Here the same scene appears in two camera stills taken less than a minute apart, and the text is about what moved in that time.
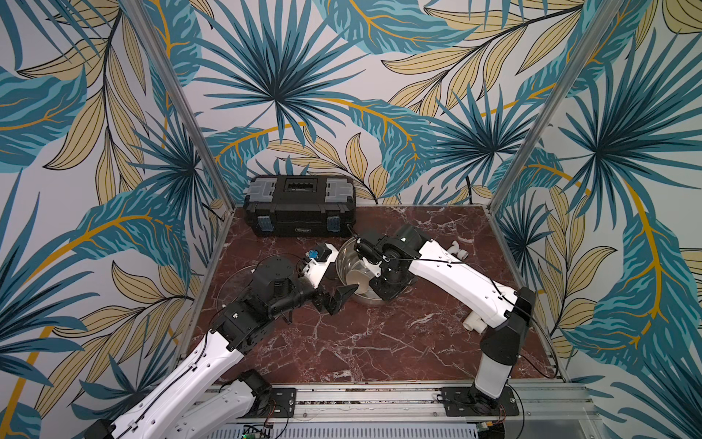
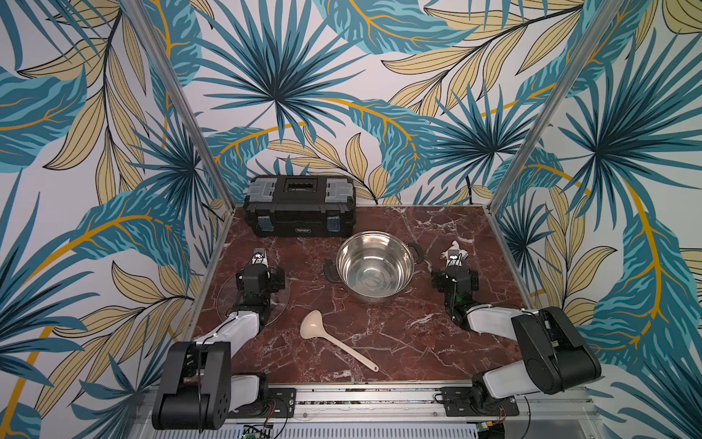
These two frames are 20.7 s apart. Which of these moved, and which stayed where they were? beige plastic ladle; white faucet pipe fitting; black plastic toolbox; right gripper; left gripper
Moved: beige plastic ladle; right gripper; left gripper
Stayed: white faucet pipe fitting; black plastic toolbox
